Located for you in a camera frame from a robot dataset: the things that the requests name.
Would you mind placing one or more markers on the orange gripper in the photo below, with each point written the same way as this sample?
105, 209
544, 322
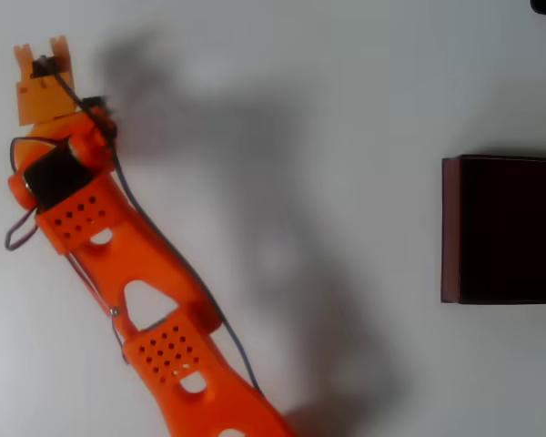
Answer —
40, 93

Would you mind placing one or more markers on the dark brown box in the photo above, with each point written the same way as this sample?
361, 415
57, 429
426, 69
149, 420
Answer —
505, 230

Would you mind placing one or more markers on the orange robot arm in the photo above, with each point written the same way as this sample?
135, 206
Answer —
132, 273

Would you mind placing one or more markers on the small black gripper camera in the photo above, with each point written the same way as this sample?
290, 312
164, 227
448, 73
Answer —
43, 66

